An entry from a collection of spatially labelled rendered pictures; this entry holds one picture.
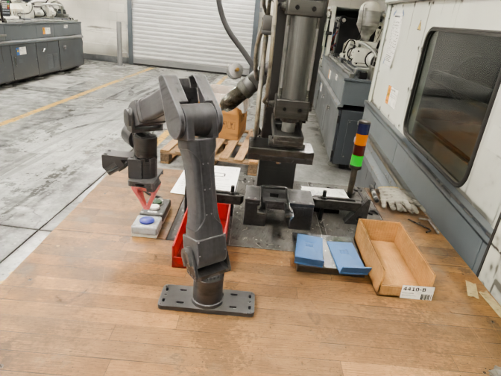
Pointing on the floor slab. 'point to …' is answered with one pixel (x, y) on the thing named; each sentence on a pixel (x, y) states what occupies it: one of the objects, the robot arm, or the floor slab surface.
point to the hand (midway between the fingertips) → (146, 206)
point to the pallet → (225, 147)
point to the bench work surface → (69, 350)
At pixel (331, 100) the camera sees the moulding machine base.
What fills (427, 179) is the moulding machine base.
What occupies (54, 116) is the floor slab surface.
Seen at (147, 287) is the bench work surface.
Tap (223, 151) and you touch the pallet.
